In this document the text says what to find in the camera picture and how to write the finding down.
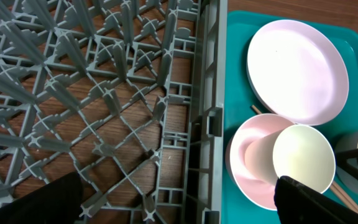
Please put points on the grey dishwasher rack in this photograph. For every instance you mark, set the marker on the grey dishwasher rack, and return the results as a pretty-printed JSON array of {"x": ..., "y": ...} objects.
[{"x": 128, "y": 94}]

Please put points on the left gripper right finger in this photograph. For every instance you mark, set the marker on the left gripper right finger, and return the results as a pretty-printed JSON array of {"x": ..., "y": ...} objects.
[{"x": 299, "y": 204}]

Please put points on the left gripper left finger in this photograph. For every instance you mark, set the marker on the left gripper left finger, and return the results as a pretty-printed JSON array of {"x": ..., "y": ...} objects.
[{"x": 56, "y": 202}]

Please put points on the pink small bowl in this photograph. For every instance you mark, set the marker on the pink small bowl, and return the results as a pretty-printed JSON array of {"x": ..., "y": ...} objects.
[{"x": 249, "y": 158}]

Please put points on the wooden chopstick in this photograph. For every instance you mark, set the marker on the wooden chopstick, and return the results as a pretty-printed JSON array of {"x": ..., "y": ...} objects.
[
  {"x": 255, "y": 109},
  {"x": 343, "y": 196}
]

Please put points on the large white plate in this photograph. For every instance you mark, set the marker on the large white plate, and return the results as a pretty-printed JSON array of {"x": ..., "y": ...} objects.
[{"x": 297, "y": 72}]

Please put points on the white cup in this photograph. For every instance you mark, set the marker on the white cup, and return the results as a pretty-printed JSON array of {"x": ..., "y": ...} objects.
[{"x": 304, "y": 154}]

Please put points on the grey bowl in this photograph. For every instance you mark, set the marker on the grey bowl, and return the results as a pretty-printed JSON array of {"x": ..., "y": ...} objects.
[{"x": 350, "y": 168}]

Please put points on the teal serving tray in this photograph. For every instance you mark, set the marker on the teal serving tray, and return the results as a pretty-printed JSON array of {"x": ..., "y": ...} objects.
[{"x": 241, "y": 26}]

